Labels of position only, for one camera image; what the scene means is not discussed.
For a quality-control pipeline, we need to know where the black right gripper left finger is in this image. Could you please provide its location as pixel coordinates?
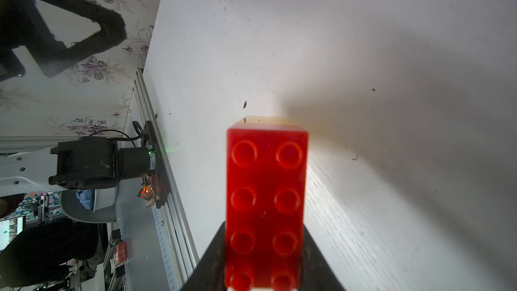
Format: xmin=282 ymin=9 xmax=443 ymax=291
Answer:
xmin=180 ymin=222 xmax=226 ymax=291

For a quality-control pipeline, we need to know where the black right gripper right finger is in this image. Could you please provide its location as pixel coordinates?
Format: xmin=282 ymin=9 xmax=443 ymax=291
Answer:
xmin=300 ymin=226 xmax=345 ymax=291

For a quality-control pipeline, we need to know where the red long lego brick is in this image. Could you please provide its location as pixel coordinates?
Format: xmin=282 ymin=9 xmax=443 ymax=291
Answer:
xmin=225 ymin=116 xmax=309 ymax=290

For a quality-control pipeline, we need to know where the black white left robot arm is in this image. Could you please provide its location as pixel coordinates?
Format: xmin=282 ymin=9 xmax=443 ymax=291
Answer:
xmin=1 ymin=0 xmax=160 ymax=156

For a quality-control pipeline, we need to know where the black chair part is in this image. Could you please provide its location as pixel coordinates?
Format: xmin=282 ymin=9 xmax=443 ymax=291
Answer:
xmin=1 ymin=218 xmax=99 ymax=288

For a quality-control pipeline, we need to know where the aluminium mounting rail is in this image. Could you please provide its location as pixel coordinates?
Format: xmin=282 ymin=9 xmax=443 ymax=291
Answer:
xmin=117 ymin=68 xmax=199 ymax=290

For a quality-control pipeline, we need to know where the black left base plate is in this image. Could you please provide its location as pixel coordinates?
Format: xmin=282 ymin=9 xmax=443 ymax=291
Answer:
xmin=141 ymin=121 xmax=171 ymax=209

